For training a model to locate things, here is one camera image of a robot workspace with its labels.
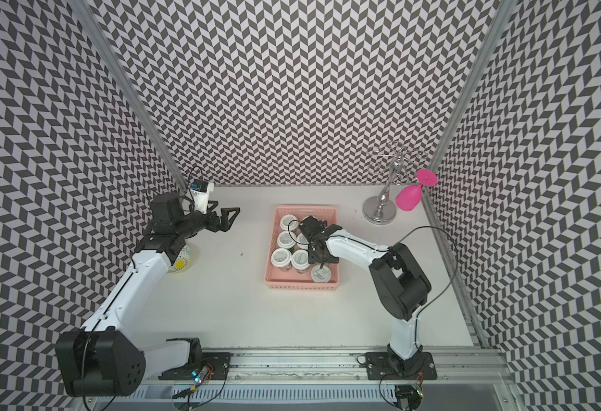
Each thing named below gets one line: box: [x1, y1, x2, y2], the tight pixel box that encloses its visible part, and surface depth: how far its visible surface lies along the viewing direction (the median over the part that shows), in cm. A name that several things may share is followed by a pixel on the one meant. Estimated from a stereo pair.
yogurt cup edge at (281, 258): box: [270, 247, 292, 272], surface depth 89 cm
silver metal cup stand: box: [362, 142, 428, 226], surface depth 109 cm
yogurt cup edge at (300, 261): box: [291, 249, 311, 274], surface depth 89 cm
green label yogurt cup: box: [276, 231, 298, 250], surface depth 95 cm
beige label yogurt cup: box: [279, 214, 299, 232], surface depth 99 cm
